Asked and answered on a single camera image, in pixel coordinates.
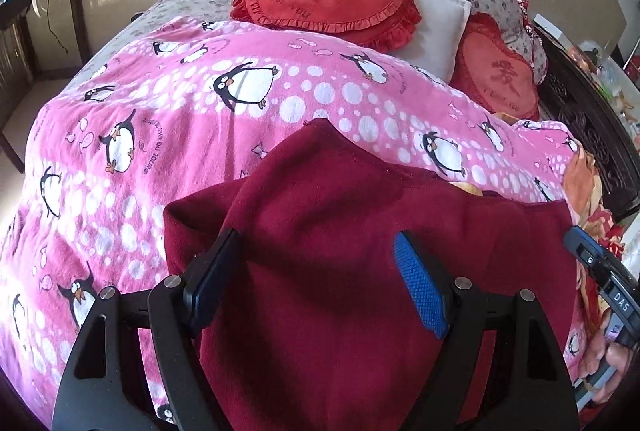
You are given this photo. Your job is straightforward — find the white small pillow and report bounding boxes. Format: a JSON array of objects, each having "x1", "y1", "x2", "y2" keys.
[{"x1": 392, "y1": 0, "x2": 472, "y2": 84}]

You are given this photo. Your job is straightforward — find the person's right hand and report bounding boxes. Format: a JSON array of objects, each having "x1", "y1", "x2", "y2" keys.
[{"x1": 578, "y1": 309, "x2": 634, "y2": 405}]

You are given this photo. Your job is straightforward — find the orange floral quilt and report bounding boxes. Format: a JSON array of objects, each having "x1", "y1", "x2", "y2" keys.
[{"x1": 491, "y1": 110, "x2": 626, "y2": 352}]

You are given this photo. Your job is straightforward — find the dark wooden headboard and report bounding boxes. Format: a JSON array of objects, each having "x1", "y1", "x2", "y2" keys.
[{"x1": 536, "y1": 28, "x2": 640, "y2": 222}]

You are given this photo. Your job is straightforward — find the dark wooden desk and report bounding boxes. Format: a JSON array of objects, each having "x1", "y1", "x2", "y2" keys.
[{"x1": 0, "y1": 0, "x2": 94, "y2": 175}]

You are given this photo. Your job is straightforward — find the dark red fleece garment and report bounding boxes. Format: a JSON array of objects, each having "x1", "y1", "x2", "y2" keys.
[{"x1": 164, "y1": 120, "x2": 577, "y2": 430}]

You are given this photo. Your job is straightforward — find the pink penguin blanket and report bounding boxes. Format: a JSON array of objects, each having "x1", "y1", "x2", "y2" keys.
[{"x1": 1, "y1": 17, "x2": 582, "y2": 425}]

